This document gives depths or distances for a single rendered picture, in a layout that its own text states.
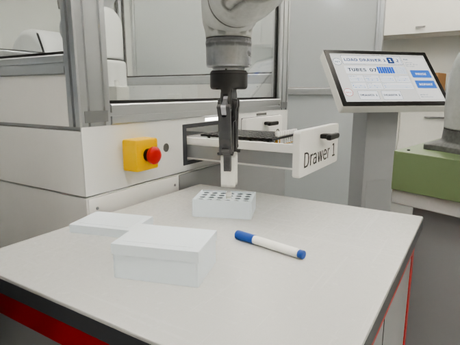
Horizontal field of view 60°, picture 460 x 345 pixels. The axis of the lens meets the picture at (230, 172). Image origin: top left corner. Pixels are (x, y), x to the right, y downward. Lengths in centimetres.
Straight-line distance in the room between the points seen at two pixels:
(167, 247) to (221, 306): 11
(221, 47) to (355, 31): 196
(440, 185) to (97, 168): 80
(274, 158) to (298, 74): 184
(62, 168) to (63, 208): 9
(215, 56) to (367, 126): 120
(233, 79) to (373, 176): 126
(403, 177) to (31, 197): 93
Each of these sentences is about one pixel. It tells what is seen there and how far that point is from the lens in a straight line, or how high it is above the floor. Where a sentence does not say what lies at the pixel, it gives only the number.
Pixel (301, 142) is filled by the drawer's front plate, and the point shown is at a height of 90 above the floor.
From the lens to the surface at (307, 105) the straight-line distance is 276.
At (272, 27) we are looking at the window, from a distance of 160.
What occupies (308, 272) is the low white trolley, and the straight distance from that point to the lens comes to 60.
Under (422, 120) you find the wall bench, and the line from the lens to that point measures 388.
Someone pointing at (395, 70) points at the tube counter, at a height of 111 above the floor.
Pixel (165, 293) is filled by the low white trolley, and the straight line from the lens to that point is 54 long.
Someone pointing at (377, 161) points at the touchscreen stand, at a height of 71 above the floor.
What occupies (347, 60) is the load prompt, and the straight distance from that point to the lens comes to 188.
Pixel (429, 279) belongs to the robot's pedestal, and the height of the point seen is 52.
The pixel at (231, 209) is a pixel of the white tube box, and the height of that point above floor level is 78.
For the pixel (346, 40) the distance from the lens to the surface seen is 270.
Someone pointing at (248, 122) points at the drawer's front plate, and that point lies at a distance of 135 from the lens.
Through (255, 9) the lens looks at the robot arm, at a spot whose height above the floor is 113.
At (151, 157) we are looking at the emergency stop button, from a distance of 90.
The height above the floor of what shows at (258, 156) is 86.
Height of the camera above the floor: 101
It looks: 11 degrees down
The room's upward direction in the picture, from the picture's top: straight up
